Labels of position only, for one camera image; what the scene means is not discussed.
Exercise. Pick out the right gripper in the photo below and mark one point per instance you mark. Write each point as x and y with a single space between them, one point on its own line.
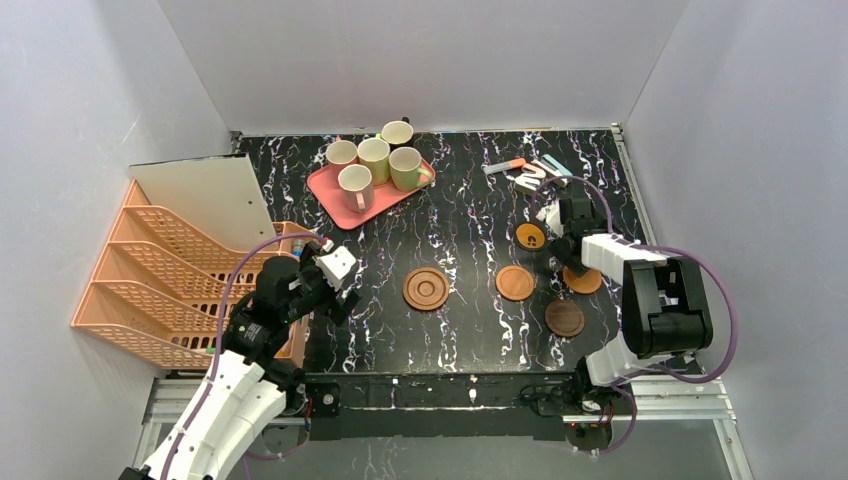
566 235

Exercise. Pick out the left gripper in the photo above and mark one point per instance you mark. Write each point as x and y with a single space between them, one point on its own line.
342 299

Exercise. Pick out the light wooden coaster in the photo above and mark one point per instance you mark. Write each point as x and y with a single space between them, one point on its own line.
585 284

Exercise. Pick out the orange black round coaster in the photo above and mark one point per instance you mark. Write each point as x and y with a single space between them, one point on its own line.
530 237

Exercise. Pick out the dark brown wooden coaster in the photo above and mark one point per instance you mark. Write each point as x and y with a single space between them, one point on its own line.
564 318

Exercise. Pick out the plain brown coaster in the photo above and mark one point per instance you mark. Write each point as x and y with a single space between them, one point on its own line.
515 283

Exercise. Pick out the brown grooved wooden coaster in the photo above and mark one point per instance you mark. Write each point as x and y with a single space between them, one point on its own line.
426 289

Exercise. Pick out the pink serving tray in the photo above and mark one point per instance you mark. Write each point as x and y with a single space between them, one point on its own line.
323 184

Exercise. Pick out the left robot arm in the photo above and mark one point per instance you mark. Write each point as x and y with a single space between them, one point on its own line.
246 385

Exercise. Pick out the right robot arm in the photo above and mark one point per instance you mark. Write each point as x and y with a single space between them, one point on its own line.
664 312

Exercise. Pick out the blue grey glue bottle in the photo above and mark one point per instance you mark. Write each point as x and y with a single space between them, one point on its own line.
297 246

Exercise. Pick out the orange desk organiser box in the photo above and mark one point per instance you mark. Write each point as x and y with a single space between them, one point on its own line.
282 288

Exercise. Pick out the pink mug large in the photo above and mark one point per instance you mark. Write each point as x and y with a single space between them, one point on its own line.
356 183

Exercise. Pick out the orange white marker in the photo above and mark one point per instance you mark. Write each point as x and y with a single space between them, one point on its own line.
517 163

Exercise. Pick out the white board sheet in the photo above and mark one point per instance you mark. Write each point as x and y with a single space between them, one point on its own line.
219 195

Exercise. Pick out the pink mug near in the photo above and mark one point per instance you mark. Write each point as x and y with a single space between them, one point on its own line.
341 153

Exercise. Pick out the yellow-green mug centre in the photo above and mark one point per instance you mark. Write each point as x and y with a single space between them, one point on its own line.
373 153

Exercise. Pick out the orange file rack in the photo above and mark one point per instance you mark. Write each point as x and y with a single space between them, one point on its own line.
156 287

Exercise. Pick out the green mug far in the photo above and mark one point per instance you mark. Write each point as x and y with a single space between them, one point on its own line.
407 170

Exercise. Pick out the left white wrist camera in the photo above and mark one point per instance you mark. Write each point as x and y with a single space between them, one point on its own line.
336 266

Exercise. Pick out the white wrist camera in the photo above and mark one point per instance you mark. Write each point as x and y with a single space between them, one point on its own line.
336 266
549 216

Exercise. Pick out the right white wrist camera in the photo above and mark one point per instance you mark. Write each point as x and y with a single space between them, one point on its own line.
549 216

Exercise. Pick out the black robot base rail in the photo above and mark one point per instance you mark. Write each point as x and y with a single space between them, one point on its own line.
543 406

